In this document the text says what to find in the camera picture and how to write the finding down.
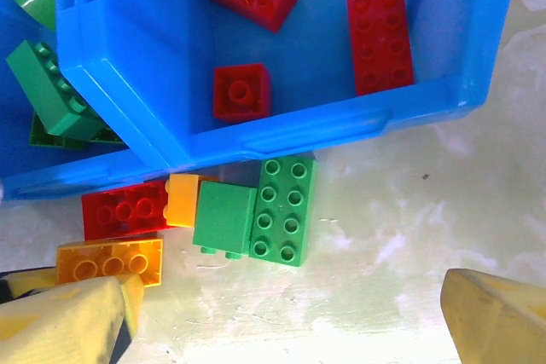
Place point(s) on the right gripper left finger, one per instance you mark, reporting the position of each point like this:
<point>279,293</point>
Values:
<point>64,325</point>

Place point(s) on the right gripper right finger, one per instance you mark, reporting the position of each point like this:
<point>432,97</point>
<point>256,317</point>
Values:
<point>495,325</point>

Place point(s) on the small yellow lego brick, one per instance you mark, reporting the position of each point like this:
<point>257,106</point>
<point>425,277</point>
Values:
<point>183,202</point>

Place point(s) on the small green lego brick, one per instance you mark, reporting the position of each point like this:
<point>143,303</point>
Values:
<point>224,219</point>

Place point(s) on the small red lego brick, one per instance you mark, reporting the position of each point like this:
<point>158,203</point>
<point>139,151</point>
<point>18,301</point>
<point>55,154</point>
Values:
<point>241,91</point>

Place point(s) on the blue three-compartment plastic bin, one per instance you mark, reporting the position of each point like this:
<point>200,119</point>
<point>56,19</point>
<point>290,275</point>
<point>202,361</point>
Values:
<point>170,40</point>

